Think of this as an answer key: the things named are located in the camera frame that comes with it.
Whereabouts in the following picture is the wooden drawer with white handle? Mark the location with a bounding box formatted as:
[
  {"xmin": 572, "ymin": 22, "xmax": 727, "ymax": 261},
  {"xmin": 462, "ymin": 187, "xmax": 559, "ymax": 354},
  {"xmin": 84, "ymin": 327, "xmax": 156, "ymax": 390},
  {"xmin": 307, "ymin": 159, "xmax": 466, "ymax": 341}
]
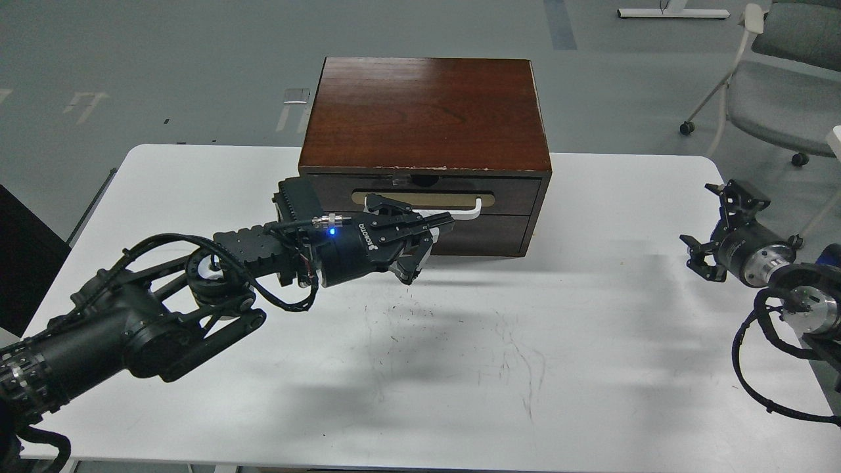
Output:
[{"xmin": 309, "ymin": 173, "xmax": 541, "ymax": 215}]

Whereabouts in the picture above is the dark wooden cabinet box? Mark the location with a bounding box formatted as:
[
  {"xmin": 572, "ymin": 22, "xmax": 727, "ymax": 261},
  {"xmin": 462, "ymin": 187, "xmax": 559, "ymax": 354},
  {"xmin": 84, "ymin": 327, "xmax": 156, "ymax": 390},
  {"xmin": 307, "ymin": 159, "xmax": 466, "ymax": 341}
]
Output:
[{"xmin": 298, "ymin": 57, "xmax": 553, "ymax": 257}]

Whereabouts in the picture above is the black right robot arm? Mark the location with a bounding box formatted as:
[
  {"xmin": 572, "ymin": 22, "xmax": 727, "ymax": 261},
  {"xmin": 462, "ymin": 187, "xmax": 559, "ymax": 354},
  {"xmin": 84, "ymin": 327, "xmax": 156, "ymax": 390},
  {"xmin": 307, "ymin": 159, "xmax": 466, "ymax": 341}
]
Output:
[{"xmin": 681, "ymin": 179, "xmax": 840, "ymax": 371}]

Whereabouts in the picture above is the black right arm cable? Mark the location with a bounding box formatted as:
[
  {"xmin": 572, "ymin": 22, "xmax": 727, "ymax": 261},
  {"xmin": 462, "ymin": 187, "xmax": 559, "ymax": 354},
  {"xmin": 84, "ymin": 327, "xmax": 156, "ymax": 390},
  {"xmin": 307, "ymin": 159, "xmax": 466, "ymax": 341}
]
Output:
[{"xmin": 731, "ymin": 286, "xmax": 841, "ymax": 425}]

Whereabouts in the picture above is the grey office chair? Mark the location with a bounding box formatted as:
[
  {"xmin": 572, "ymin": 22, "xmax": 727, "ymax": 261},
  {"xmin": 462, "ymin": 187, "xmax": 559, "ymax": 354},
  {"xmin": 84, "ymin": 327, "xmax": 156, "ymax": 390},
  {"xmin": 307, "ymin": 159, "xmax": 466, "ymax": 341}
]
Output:
[{"xmin": 706, "ymin": 1, "xmax": 840, "ymax": 166}]

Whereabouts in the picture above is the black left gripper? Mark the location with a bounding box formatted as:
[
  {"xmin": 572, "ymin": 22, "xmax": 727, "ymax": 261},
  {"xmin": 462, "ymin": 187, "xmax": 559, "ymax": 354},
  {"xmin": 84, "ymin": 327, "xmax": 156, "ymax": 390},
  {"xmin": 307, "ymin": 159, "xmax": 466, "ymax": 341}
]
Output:
[{"xmin": 309, "ymin": 192, "xmax": 455, "ymax": 288}]

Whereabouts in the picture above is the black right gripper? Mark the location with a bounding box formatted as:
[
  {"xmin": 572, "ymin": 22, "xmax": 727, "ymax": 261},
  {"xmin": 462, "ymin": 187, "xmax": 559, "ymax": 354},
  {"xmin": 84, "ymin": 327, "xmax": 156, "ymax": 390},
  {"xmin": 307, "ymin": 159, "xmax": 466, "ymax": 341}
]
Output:
[{"xmin": 681, "ymin": 179, "xmax": 796, "ymax": 288}]

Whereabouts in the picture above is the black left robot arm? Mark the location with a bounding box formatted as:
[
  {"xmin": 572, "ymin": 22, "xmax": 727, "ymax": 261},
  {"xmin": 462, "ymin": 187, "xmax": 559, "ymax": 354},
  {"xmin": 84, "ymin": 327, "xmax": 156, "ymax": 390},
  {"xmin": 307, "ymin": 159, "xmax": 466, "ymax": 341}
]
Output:
[{"xmin": 2, "ymin": 191, "xmax": 455, "ymax": 472}]

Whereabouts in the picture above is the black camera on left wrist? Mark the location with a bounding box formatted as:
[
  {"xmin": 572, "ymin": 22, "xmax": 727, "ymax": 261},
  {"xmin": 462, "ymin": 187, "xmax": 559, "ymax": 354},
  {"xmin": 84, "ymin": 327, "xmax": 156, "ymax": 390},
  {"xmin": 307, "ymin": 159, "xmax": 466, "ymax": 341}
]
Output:
[{"xmin": 272, "ymin": 177, "xmax": 325, "ymax": 223}]

